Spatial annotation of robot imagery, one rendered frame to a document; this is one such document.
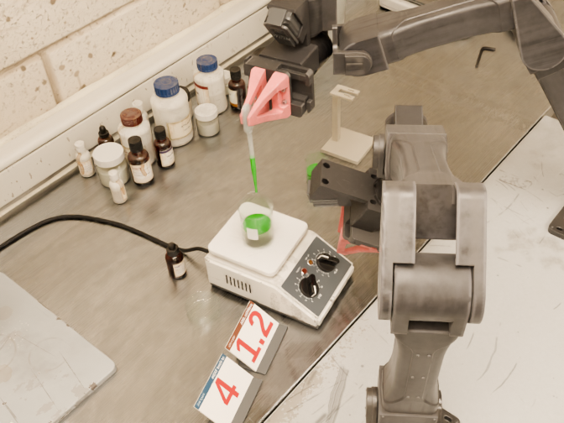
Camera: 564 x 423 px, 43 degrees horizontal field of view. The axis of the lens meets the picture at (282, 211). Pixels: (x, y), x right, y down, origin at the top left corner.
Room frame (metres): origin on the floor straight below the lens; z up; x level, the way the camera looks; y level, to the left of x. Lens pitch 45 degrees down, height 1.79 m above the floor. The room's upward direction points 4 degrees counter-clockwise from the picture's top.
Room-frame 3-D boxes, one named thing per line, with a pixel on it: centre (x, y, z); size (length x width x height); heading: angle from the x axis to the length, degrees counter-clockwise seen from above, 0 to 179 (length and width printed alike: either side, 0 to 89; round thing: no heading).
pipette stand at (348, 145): (1.07, -0.14, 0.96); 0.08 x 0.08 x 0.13; 56
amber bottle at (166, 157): (1.06, 0.22, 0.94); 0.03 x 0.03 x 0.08
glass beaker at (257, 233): (0.77, 0.04, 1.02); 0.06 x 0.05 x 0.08; 11
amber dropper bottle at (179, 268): (0.78, 0.18, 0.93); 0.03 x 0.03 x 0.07
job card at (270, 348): (0.63, 0.05, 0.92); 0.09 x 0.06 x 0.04; 156
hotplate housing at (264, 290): (0.76, 0.02, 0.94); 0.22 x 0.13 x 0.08; 58
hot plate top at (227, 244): (0.77, 0.04, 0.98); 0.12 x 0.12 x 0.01; 58
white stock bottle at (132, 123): (1.08, 0.27, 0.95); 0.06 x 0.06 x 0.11
